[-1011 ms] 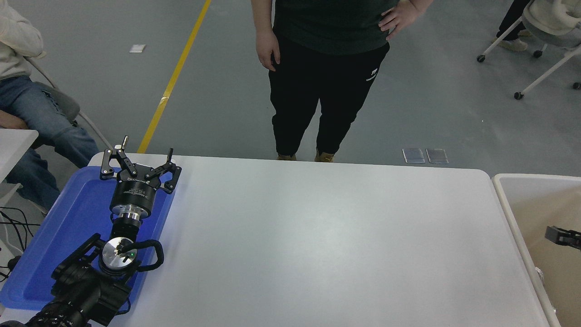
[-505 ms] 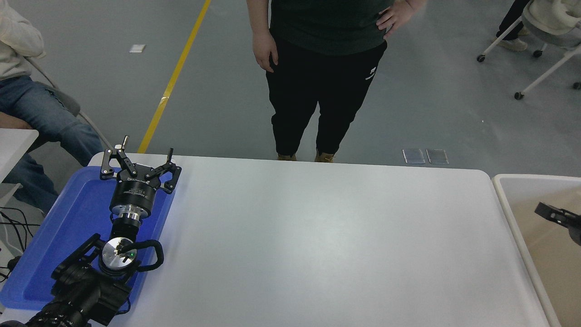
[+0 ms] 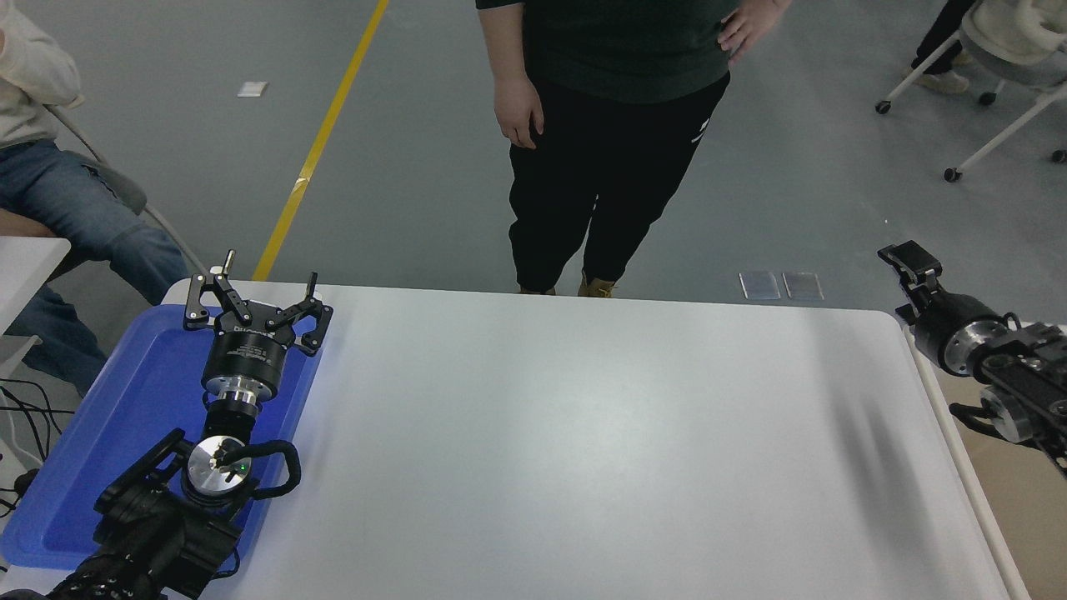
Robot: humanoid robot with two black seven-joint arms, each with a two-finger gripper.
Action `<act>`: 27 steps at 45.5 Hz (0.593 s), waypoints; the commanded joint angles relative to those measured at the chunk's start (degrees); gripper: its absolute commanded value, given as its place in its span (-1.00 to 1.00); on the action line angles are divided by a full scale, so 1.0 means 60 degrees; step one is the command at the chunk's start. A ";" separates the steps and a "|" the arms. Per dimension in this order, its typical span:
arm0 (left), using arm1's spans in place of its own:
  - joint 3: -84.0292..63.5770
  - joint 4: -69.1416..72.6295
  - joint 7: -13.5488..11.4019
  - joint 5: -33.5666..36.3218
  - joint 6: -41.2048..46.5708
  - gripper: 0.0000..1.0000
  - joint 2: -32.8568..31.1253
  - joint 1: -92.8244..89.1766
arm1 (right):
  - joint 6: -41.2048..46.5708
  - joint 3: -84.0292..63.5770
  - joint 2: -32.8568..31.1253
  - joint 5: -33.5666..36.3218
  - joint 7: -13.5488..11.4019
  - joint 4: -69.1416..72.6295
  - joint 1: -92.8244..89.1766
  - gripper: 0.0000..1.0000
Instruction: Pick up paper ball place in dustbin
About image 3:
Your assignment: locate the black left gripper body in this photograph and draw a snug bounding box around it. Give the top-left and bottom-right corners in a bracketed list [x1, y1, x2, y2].
[203, 304, 294, 391]

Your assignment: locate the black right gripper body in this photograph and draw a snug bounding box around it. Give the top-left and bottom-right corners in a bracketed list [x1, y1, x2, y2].
[913, 287, 999, 376]

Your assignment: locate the standing person's left hand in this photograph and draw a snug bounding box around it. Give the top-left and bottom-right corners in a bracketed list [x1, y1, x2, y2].
[719, 0, 793, 69]

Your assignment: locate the standing person's right hand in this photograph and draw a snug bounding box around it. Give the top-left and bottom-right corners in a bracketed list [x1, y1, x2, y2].
[493, 73, 545, 150]

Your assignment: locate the blue plastic tray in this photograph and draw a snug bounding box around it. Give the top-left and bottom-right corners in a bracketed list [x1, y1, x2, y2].
[0, 303, 326, 571]

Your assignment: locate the grey chair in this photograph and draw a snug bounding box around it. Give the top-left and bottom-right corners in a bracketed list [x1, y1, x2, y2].
[42, 100, 208, 276]

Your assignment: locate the seated person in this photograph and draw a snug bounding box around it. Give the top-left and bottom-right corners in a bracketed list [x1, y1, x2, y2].
[0, 0, 191, 397]

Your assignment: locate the white side table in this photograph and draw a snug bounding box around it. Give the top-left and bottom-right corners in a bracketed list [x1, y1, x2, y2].
[0, 236, 72, 376]

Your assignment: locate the background person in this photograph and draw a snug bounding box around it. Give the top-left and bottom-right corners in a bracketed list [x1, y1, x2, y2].
[904, 0, 978, 94]

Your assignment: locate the large pale bin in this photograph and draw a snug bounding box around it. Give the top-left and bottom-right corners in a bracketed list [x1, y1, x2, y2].
[904, 323, 1067, 600]

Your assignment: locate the white rolling chair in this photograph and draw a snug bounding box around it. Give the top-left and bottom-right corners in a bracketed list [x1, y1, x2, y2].
[875, 0, 1067, 183]

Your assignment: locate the standing person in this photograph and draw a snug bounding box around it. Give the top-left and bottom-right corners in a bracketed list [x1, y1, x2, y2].
[475, 0, 793, 298]

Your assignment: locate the black cable with plug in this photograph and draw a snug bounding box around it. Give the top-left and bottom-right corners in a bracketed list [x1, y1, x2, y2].
[0, 468, 39, 514]

